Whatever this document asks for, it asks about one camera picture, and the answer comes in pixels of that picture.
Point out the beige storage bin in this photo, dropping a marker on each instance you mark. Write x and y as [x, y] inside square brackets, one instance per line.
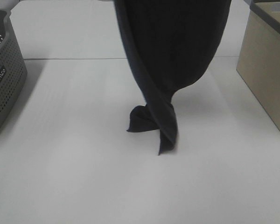
[259, 59]

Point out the grey perforated plastic basket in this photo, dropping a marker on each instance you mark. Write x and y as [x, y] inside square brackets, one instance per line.
[13, 71]

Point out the dark navy towel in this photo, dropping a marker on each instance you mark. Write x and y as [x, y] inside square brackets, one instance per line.
[169, 45]

